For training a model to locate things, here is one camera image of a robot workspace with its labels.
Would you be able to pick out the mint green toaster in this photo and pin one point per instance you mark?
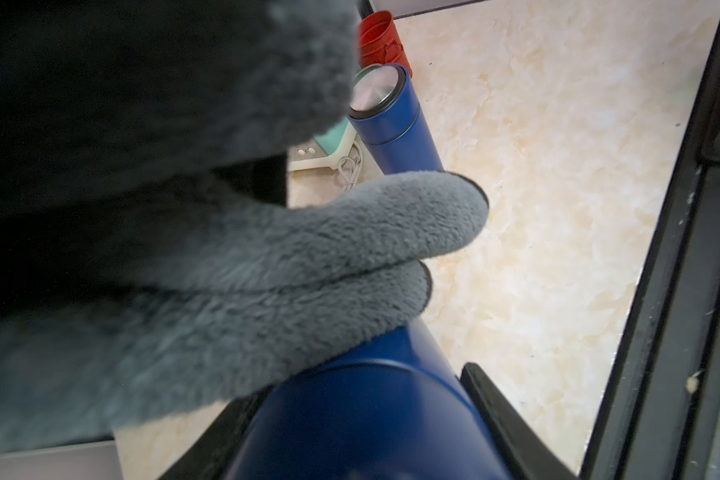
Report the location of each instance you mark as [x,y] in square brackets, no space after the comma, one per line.
[333,150]

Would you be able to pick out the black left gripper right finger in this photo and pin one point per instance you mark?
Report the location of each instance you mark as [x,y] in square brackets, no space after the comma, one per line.
[524,453]

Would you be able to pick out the dark blue thermos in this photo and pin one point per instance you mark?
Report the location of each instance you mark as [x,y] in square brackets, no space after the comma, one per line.
[387,115]

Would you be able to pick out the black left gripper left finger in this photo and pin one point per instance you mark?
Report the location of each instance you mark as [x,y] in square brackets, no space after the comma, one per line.
[216,448]

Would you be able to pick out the green and grey cloth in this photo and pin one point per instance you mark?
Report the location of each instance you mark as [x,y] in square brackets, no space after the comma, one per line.
[149,264]

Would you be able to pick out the red cup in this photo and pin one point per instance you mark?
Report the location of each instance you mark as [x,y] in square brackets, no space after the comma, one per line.
[379,41]

